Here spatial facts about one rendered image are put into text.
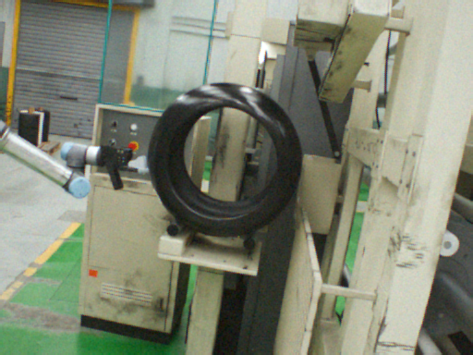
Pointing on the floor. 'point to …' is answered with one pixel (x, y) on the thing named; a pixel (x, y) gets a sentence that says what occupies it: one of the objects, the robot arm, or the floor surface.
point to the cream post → (226, 165)
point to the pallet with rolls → (37, 129)
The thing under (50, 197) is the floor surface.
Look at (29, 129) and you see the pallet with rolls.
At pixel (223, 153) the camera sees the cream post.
